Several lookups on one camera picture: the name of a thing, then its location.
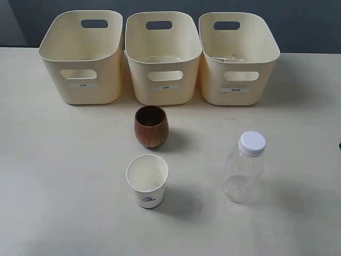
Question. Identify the middle cream plastic bin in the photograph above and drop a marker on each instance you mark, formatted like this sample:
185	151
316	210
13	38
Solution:
163	52

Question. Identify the left cream plastic bin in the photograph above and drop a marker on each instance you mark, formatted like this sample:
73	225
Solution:
83	53

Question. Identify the cream plastic bin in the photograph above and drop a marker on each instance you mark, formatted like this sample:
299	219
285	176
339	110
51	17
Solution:
163	52
83	53
239	54

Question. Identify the clear plastic bottle white cap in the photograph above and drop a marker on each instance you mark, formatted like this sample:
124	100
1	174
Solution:
244	166

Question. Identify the white paper cup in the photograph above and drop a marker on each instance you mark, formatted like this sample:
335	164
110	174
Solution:
147	175

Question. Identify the brown wooden cup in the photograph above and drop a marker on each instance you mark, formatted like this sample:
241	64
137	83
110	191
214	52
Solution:
151	126

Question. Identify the right cream plastic bin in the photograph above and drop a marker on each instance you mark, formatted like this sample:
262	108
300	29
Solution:
239	54

